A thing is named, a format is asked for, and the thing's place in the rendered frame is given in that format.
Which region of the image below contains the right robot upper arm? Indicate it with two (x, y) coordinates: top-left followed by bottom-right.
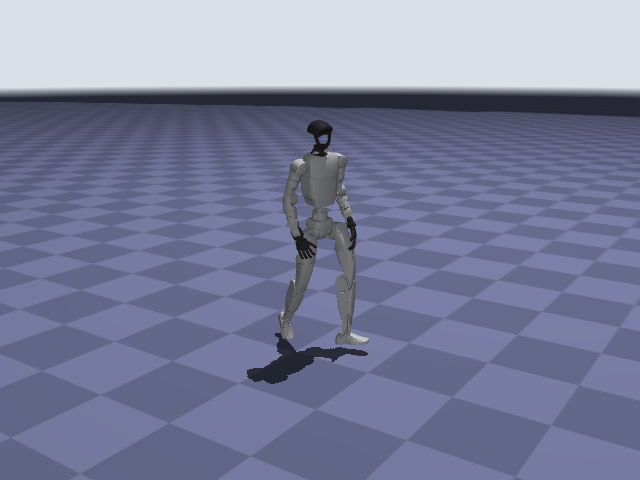
(283, 158), (309, 205)

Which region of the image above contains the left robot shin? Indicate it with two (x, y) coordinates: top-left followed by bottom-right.
(337, 280), (355, 337)

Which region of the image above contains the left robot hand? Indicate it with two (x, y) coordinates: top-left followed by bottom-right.
(347, 216), (356, 250)

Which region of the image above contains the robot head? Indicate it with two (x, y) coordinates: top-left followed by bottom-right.
(307, 120), (333, 157)

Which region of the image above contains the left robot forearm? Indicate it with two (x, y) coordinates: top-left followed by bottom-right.
(336, 192), (355, 224)

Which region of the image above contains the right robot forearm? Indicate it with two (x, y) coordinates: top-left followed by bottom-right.
(283, 194), (301, 238)

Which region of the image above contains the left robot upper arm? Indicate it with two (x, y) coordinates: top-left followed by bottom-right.
(335, 152), (347, 197)

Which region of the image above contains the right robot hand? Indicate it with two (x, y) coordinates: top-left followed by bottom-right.
(291, 227), (317, 259)

